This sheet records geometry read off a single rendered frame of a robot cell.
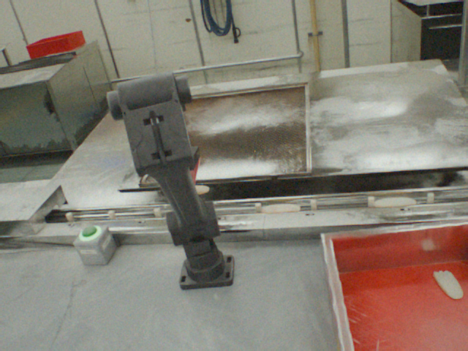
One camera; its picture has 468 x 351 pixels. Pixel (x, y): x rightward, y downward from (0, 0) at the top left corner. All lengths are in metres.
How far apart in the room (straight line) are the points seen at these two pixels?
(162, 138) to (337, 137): 0.78
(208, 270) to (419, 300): 0.42
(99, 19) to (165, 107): 4.65
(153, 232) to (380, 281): 0.55
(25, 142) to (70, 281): 3.08
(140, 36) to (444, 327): 4.59
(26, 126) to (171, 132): 3.49
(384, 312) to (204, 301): 0.36
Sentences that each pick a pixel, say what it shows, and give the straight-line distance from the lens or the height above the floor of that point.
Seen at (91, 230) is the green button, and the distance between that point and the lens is 1.06.
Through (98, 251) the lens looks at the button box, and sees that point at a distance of 1.05.
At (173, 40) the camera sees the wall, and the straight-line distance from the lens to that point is 4.87.
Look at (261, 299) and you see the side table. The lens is 0.86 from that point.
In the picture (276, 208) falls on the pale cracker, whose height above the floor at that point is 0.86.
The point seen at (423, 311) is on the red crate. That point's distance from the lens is 0.83.
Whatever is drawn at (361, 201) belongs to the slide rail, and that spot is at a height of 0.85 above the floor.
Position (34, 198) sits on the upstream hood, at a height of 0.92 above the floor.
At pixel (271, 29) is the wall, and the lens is 4.64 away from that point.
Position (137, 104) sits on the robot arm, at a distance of 0.53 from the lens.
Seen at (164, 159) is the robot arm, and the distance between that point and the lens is 0.52.
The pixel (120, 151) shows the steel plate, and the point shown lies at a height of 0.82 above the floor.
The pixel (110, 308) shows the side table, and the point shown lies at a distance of 0.95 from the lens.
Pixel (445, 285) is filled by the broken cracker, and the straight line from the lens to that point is 0.87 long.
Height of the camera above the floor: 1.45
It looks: 30 degrees down
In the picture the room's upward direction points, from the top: 12 degrees counter-clockwise
